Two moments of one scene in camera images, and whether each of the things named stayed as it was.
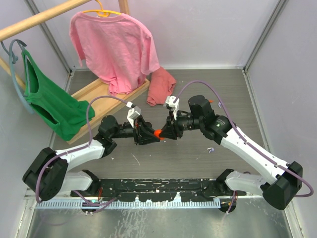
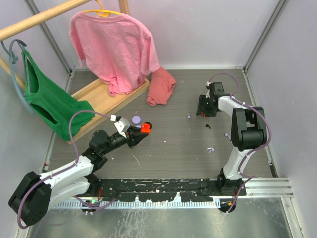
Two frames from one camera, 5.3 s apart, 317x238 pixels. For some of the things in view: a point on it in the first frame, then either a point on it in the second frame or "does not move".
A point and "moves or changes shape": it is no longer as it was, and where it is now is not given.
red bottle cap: (156, 133) moves or changes shape
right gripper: (171, 130) → (201, 108)
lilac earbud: (211, 149) does not move
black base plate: (194, 189) does not move
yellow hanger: (103, 13) does not move
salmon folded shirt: (160, 88) does not move
